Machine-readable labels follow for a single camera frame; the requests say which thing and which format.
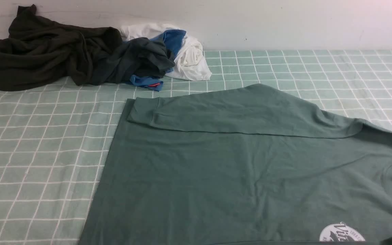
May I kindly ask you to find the green checked tablecloth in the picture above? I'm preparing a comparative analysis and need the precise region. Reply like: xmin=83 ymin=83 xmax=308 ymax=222
xmin=0 ymin=50 xmax=392 ymax=245

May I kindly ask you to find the green long-sleeve top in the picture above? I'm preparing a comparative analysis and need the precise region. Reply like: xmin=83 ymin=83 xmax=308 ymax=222
xmin=78 ymin=84 xmax=392 ymax=245

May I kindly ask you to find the blue crumpled garment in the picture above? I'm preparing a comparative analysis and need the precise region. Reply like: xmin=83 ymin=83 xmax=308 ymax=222
xmin=130 ymin=29 xmax=186 ymax=91

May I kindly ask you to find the dark grey crumpled garment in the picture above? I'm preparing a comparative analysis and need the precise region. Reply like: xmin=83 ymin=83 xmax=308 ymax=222
xmin=89 ymin=37 xmax=175 ymax=85

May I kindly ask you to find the white crumpled garment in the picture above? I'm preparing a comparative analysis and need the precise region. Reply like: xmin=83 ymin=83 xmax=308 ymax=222
xmin=121 ymin=23 xmax=213 ymax=81

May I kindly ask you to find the dark olive crumpled garment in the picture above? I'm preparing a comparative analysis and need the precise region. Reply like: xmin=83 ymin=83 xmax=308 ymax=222
xmin=0 ymin=5 xmax=123 ymax=92

